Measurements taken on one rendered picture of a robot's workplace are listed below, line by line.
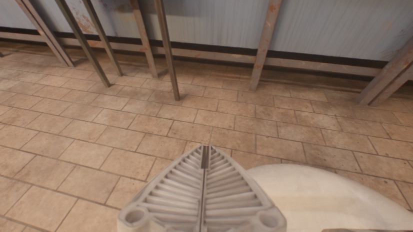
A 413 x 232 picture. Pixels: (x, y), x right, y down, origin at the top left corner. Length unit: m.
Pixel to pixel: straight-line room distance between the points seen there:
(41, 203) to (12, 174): 0.26
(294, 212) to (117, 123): 0.96
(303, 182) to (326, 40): 0.87
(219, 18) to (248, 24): 0.17
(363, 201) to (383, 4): 0.92
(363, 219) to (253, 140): 0.53
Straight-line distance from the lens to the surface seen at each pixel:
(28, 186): 1.13
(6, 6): 2.07
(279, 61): 1.15
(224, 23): 1.05
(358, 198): 0.54
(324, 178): 0.52
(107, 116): 1.18
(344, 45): 1.22
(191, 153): 0.16
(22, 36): 2.18
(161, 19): 0.84
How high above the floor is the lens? 0.76
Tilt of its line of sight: 45 degrees down
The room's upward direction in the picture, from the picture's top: straight up
